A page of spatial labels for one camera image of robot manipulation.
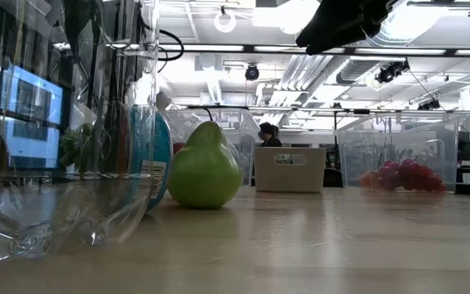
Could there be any gray plastic bin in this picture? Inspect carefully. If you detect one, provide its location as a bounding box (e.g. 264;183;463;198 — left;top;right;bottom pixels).
253;146;327;194

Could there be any green pear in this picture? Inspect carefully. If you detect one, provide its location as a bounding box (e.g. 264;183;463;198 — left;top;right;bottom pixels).
167;106;243;210

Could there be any black round ceiling camera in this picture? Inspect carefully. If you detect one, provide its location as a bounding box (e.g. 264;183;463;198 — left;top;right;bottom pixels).
244;63;260;82

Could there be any clear plastic bin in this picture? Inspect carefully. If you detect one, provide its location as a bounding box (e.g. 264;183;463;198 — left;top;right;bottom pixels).
336;114;460;193
162;106;260;187

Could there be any person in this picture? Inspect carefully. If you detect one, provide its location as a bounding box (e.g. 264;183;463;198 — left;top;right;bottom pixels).
258;121;283;148

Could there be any red grape bunch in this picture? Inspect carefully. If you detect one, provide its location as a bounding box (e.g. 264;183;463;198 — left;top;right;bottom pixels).
375;158;448;193

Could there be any white ceiling ring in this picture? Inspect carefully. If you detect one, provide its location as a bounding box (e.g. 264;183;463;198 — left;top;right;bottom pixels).
213;8;237;33

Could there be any green spiky plant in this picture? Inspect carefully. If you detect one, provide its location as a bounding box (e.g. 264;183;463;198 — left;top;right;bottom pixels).
60;122;93;172

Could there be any black rig camera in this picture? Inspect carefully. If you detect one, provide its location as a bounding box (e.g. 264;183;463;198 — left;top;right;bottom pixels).
375;59;410;85
417;99;441;111

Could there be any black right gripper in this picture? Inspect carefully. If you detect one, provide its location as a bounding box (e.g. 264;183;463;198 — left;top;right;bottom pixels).
295;0;399;56

